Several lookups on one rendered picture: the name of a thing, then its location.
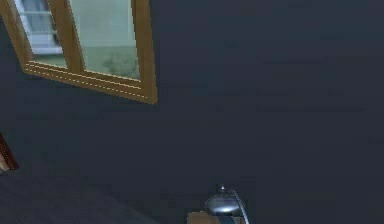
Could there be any brown wooden box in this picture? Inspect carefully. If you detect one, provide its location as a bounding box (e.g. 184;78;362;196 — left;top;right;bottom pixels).
187;211;222;224

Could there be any wooden framed window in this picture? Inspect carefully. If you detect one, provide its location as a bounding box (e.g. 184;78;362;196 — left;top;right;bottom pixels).
0;0;159;105

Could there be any dark red wooden furniture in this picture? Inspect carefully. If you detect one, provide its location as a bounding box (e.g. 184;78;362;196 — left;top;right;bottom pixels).
0;132;20;174

